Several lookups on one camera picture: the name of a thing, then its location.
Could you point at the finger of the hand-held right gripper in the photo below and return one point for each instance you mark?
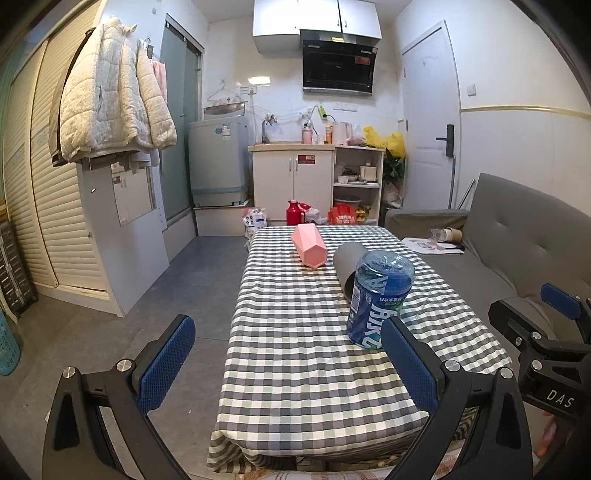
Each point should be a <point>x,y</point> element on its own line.
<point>510,323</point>
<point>561,300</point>

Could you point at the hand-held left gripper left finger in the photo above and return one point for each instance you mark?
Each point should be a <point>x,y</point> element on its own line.
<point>168,364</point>

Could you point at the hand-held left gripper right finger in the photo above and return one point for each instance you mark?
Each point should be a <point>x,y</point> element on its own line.
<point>411,369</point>

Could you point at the grey cup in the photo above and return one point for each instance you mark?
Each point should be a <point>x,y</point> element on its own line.
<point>347,267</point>

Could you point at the pink faceted cup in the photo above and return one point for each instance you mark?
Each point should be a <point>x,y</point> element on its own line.
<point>310,244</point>

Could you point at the brown paper cup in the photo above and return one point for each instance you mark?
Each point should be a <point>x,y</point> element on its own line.
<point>450,235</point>

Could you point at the blue plastic bottle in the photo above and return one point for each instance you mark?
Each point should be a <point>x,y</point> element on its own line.
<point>378,300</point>

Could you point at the grey sofa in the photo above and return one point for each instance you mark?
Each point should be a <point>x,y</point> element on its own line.
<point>508,240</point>

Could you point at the white leaning panel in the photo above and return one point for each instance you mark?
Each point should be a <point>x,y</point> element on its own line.
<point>134,258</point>

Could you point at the printed paper sheet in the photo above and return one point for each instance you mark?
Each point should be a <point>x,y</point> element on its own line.
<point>427,245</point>

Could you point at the checkered tablecloth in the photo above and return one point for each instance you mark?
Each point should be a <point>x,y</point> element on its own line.
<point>295,360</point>

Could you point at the white step platform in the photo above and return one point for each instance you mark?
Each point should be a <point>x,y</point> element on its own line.
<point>219,221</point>

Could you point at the mop stick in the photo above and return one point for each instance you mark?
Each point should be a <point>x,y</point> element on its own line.
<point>451,182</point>

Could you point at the teal laundry basket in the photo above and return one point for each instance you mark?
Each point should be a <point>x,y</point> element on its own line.
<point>8,344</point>

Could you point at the red plastic bag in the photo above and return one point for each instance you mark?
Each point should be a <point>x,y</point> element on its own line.
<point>342,215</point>

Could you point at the grey plastic basin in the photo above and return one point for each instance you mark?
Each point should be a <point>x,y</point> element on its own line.
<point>347,201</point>

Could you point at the dark ribbed suitcase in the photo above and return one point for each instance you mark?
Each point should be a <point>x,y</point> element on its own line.
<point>14,272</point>

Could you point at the white open shelf unit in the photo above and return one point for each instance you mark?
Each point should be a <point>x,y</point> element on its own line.
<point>358,187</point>

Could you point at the green plant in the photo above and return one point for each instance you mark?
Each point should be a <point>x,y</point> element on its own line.
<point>395,168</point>

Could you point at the red thermos jug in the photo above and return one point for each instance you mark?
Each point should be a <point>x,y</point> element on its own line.
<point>293,214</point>

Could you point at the louvered wardrobe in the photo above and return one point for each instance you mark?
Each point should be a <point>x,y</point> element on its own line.
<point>51,207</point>

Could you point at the white pot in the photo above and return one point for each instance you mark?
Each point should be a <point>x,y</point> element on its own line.
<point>368,172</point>

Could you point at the grey washing machine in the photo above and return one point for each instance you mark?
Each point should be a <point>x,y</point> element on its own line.
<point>217,161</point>

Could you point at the white sink cabinet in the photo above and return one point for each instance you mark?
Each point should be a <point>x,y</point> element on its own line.
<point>291,184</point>

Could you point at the yellow plastic bag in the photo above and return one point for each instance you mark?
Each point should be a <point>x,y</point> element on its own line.
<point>390,141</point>

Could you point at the frosted glass sliding door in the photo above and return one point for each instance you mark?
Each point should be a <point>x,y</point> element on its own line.
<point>178,138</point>

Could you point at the white door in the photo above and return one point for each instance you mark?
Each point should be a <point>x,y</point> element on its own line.
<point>427,92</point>

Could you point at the white electric kettle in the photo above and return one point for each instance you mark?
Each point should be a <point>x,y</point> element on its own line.
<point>341,134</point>

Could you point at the orange bottle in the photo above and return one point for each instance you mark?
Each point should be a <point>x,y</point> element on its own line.
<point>328,134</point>

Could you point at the metal faucet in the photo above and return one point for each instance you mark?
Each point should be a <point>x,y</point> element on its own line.
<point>264,131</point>

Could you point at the pink bottle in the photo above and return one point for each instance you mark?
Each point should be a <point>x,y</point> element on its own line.
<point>307,135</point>

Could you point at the metal basin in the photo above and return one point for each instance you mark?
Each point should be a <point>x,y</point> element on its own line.
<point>224,110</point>

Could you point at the white puffer jacket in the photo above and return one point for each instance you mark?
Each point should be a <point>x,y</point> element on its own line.
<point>111,92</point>

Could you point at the pink cloth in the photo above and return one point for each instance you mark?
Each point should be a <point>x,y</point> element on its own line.
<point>160,78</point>

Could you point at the black range hood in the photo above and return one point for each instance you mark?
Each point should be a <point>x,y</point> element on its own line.
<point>337,64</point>

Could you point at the white wall cabinet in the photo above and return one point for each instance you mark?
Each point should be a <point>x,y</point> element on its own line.
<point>295,18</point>

